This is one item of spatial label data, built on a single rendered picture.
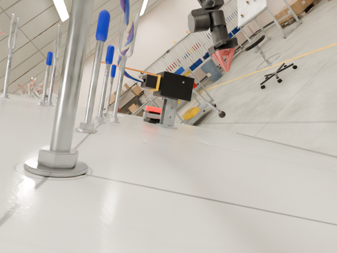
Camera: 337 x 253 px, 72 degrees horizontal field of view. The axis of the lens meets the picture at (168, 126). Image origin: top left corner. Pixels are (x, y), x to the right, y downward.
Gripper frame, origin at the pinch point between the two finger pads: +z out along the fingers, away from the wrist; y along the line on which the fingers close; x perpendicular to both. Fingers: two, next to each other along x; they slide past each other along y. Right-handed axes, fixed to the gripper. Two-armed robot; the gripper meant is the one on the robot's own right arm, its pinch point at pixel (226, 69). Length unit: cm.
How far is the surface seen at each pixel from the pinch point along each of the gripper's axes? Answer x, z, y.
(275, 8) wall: 642, -256, -638
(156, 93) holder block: -36, 6, 35
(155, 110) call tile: -31.6, 8.4, 12.2
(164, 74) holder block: -35, 3, 38
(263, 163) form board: -36, 14, 60
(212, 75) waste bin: 312, -60, -585
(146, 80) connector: -38, 4, 37
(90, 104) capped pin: -47, 7, 57
